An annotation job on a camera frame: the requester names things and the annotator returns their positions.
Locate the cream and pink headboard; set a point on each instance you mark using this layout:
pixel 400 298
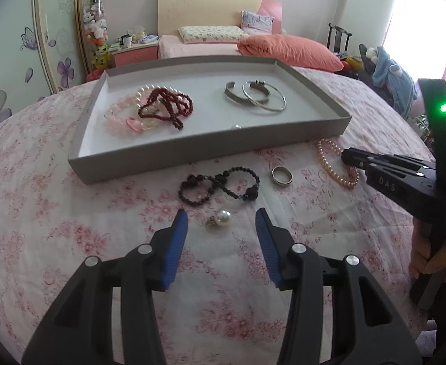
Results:
pixel 207 7

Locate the flower-print sliding wardrobe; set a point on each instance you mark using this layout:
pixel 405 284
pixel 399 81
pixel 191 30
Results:
pixel 10 45

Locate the colourful toys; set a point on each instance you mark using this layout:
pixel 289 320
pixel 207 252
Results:
pixel 351 62

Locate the bed with pink sheet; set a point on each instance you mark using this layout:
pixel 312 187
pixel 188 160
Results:
pixel 196 49

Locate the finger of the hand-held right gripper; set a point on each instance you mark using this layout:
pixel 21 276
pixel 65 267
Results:
pixel 390 156
pixel 359 161

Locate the floral pillow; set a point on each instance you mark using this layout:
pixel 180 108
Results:
pixel 211 34

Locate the clear tube of plush toys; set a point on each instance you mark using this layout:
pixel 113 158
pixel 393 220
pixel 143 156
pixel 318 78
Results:
pixel 95 26

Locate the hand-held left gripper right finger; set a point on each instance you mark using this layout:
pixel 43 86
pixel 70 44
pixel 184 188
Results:
pixel 269 251

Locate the pink curtain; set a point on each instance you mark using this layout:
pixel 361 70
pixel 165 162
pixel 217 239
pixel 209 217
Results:
pixel 416 26

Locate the person's right hand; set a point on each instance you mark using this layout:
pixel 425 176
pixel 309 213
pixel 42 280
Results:
pixel 420 259

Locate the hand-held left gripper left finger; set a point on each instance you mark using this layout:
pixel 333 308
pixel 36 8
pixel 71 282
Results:
pixel 175 251

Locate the thin silver bangle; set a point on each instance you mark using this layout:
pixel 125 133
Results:
pixel 259 83

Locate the grey cardboard tray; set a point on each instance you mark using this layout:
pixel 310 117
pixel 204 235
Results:
pixel 207 138

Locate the pink nightstand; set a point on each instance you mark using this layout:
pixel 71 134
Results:
pixel 135 56

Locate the blue fleece garment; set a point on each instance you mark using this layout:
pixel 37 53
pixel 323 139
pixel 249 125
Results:
pixel 394 80

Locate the blue cloth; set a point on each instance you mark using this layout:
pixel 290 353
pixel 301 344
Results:
pixel 148 39

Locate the small lilac pillow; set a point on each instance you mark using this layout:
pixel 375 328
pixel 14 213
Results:
pixel 257 22

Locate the pearl earring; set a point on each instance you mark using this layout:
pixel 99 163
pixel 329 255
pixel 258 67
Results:
pixel 236 126
pixel 223 217

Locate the dark wooden chair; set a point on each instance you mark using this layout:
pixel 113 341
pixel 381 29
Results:
pixel 338 34

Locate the grey chair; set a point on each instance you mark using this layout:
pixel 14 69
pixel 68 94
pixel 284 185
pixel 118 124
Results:
pixel 365 64

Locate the pink waste bin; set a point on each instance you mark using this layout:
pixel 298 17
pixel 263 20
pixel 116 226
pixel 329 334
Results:
pixel 95 76

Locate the salmon pink pillow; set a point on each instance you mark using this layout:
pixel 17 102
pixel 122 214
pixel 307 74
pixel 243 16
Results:
pixel 287 51

